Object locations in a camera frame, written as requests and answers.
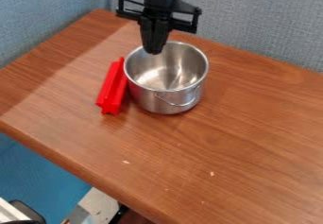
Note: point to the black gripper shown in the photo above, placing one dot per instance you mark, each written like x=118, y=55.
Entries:
x=159, y=16

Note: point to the stainless steel pot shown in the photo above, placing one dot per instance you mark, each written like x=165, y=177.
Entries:
x=165, y=81

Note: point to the red star-shaped block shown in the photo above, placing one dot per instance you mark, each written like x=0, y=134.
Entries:
x=113, y=88

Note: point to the white box under table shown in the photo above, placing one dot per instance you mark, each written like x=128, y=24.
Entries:
x=94, y=209

